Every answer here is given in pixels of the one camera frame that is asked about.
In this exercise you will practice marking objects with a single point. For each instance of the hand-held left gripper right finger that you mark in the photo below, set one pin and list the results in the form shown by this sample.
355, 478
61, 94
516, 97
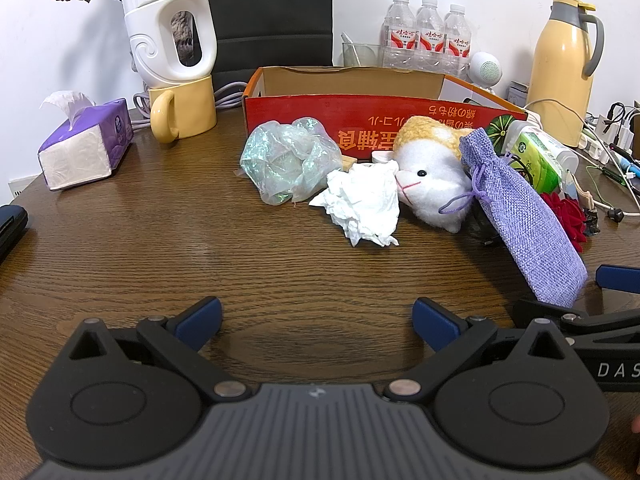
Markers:
434, 322

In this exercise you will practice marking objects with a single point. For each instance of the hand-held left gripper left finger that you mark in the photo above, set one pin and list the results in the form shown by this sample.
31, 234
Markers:
200, 321

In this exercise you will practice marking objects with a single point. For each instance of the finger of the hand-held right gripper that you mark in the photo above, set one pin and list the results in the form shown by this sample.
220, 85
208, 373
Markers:
620, 277
550, 312

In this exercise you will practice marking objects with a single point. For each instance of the red fabric rose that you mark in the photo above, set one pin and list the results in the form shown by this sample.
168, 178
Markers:
567, 217

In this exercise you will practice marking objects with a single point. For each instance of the white tissue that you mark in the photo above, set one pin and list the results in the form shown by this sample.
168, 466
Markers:
365, 200

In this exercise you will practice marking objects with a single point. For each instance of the green wet wipes pack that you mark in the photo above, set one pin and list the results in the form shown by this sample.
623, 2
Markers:
540, 160

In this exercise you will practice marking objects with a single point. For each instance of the white and yellow plush toy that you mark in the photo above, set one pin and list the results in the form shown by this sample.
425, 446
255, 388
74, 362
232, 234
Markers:
430, 180

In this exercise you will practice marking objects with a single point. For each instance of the iridescent plastic bag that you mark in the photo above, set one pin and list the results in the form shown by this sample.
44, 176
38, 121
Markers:
280, 160

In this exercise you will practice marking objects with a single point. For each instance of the red and orange cardboard box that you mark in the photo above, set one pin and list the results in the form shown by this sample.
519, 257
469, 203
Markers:
310, 125

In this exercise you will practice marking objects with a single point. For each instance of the blue pen tool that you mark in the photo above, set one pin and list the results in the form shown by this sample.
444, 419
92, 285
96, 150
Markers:
624, 162

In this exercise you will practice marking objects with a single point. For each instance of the white power strip with plugs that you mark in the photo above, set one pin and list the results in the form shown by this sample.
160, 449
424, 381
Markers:
600, 147

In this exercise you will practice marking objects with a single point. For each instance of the purple tissue box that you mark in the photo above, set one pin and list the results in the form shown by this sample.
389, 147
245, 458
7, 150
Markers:
75, 160

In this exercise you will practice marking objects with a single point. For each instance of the dark blue device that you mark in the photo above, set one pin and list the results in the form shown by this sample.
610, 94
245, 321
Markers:
12, 225

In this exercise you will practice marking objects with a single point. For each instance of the small grey box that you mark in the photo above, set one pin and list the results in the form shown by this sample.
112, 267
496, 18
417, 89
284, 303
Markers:
518, 92

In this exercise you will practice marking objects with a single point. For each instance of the yellow mug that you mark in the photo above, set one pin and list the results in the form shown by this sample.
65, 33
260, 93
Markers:
192, 110

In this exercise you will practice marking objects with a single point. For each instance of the yellow thermos jug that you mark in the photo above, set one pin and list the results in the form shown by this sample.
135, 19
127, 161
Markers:
560, 75

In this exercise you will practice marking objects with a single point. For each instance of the clear glass cup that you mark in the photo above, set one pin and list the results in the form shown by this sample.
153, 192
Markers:
362, 56

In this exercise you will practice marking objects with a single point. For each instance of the clear water bottle red label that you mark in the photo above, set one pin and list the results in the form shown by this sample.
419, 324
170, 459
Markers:
430, 40
457, 45
399, 35

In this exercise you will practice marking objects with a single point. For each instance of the grey fuzzy cloth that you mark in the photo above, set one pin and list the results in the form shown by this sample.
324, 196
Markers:
184, 35

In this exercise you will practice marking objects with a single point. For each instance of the clear plastic spoon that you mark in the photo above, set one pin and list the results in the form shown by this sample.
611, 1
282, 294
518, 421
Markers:
350, 47

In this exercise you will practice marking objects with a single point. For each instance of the white detergent bottle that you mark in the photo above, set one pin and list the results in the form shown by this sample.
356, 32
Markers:
145, 35

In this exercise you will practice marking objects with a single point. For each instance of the black paper bag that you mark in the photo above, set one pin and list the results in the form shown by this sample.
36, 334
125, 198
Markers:
270, 10

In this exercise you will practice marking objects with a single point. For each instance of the white wall socket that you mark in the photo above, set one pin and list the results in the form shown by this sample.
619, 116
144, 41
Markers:
16, 187

